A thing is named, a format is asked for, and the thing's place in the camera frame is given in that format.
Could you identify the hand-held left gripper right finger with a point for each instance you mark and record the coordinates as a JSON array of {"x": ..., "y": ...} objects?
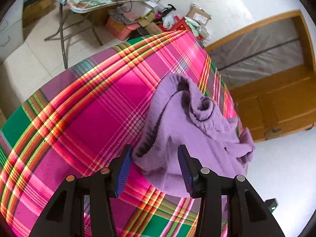
[{"x": 186, "y": 175}]

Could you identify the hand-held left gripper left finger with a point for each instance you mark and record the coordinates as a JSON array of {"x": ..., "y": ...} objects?
[{"x": 123, "y": 172}]

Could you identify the purple fleece blanket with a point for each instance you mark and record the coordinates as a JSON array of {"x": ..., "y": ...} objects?
[{"x": 185, "y": 133}]

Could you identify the pink plaid bed sheet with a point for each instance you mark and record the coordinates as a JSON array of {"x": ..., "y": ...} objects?
[{"x": 86, "y": 116}]

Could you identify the metal door lock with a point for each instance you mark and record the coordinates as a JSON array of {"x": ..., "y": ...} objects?
[{"x": 272, "y": 132}]

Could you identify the wooden door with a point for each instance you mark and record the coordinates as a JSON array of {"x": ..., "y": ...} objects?
[{"x": 284, "y": 103}]

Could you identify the plastic door curtain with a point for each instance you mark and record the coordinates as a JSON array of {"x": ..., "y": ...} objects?
[{"x": 259, "y": 54}]

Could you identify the pink plastic box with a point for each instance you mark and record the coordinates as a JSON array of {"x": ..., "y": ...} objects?
[{"x": 118, "y": 29}]

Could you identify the open cardboard box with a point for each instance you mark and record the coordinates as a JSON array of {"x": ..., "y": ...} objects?
[{"x": 150, "y": 28}]

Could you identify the cardboard parcel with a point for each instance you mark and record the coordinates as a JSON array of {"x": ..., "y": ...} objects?
[{"x": 197, "y": 14}]

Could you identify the black hand pump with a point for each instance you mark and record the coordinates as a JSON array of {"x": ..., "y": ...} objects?
[{"x": 170, "y": 7}]

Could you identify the folding table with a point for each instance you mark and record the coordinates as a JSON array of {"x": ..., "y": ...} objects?
[{"x": 91, "y": 1}]

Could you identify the white drawer cabinet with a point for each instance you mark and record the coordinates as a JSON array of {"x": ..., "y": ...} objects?
[{"x": 9, "y": 29}]

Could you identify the brown cardboard box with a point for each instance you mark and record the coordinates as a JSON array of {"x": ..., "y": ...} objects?
[{"x": 37, "y": 9}]

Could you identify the wooden door frame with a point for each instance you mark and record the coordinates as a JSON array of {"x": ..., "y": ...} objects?
[{"x": 246, "y": 30}]

